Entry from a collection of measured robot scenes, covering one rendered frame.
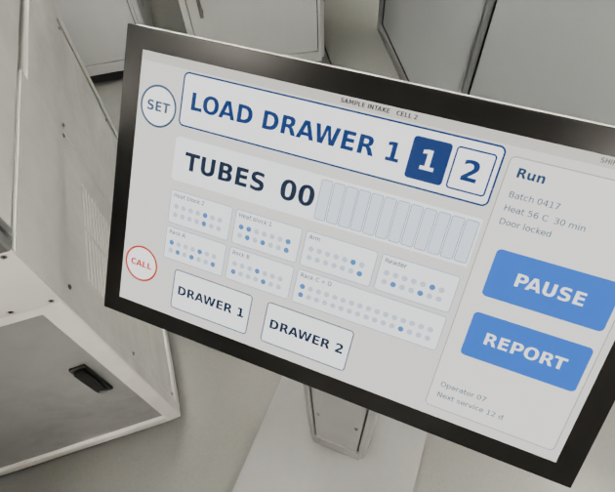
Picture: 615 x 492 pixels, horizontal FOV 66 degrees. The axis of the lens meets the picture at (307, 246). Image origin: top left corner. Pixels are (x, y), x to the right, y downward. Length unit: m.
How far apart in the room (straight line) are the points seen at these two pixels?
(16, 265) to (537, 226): 0.64
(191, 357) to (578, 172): 1.36
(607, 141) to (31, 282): 0.72
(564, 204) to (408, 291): 0.15
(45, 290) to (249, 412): 0.86
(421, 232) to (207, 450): 1.19
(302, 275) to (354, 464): 1.02
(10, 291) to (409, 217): 0.60
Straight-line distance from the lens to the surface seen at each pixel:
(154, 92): 0.51
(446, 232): 0.43
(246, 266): 0.48
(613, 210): 0.44
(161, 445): 1.56
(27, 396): 1.20
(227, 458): 1.50
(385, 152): 0.42
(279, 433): 1.45
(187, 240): 0.51
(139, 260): 0.55
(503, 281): 0.44
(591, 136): 0.43
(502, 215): 0.42
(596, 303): 0.45
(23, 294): 0.82
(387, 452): 1.45
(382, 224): 0.43
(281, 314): 0.49
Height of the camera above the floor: 1.45
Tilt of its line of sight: 56 degrees down
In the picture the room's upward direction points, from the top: 4 degrees counter-clockwise
